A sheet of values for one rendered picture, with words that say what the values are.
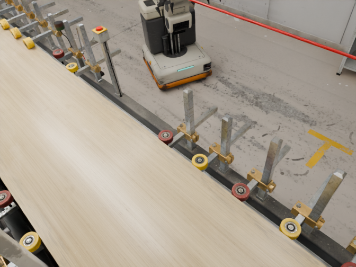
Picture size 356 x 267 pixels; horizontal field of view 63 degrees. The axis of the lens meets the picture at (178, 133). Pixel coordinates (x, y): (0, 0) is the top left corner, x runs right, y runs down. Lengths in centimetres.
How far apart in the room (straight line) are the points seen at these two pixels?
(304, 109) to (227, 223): 204
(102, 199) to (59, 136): 52
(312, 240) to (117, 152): 103
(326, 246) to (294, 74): 234
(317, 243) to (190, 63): 219
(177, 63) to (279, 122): 121
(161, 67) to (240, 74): 92
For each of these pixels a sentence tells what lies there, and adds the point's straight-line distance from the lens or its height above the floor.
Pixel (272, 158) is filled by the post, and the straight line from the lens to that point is 128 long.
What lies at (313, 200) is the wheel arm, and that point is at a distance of 149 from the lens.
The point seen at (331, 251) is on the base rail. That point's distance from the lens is 155.
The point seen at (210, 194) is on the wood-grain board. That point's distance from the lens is 134.
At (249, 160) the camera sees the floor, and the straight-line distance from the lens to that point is 258.
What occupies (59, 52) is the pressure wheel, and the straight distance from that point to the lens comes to 247.
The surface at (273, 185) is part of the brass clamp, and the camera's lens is 145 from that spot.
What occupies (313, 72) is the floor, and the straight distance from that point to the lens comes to 362.
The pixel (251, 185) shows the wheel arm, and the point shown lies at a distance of 144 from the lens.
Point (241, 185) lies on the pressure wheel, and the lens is 136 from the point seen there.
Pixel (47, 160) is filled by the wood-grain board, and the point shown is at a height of 90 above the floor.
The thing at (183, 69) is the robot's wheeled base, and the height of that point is 26.
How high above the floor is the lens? 206
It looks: 48 degrees down
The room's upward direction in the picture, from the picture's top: 7 degrees counter-clockwise
